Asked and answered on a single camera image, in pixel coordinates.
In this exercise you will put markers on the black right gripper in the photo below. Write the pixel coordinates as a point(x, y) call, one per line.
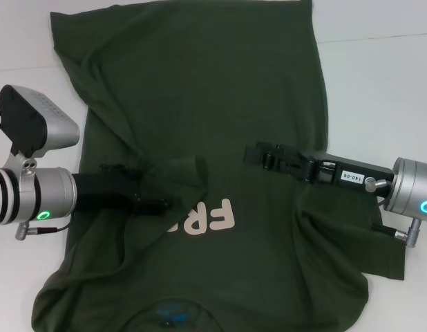
point(344, 174)

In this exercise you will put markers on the silver elbow plug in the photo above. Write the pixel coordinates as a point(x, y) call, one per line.
point(372, 183)

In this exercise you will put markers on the silver left camera bracket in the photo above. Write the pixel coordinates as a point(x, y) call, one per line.
point(25, 169)

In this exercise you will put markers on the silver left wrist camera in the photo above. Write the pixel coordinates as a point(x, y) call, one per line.
point(37, 121)

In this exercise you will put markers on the dark green printed T-shirt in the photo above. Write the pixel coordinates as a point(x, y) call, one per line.
point(217, 86)

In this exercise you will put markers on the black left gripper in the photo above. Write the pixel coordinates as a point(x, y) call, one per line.
point(103, 192)

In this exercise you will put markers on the silver and cream left robot arm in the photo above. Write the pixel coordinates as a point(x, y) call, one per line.
point(13, 197)

